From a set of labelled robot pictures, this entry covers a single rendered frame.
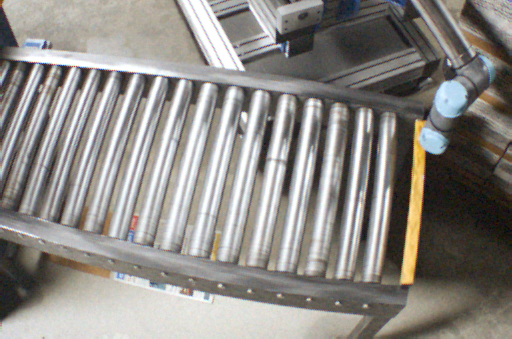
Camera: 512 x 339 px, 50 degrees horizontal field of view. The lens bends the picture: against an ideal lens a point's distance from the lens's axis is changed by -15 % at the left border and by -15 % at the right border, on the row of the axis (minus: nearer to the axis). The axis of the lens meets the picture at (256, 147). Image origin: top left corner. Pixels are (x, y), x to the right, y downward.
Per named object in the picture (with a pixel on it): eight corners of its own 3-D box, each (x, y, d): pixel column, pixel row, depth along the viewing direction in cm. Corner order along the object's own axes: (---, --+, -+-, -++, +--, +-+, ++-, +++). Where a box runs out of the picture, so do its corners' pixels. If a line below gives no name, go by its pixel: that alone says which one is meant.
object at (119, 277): (227, 232, 221) (227, 231, 220) (212, 304, 207) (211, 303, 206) (129, 212, 224) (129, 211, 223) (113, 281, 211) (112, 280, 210)
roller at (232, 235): (277, 95, 157) (266, 84, 153) (240, 273, 134) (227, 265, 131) (260, 99, 160) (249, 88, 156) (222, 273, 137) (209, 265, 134)
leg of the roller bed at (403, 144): (374, 220, 223) (414, 124, 163) (372, 235, 220) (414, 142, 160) (359, 218, 223) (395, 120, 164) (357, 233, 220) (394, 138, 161)
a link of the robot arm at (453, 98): (458, 65, 130) (448, 91, 140) (432, 90, 127) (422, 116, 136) (482, 87, 127) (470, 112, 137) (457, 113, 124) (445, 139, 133)
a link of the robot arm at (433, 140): (449, 144, 133) (440, 161, 140) (463, 110, 137) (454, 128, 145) (421, 128, 135) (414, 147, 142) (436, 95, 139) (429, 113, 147)
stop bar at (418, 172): (426, 124, 149) (428, 120, 147) (412, 288, 128) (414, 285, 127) (414, 122, 149) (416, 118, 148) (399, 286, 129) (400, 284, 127)
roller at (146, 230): (197, 87, 160) (195, 76, 156) (153, 257, 138) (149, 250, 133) (178, 85, 161) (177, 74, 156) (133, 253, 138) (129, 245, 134)
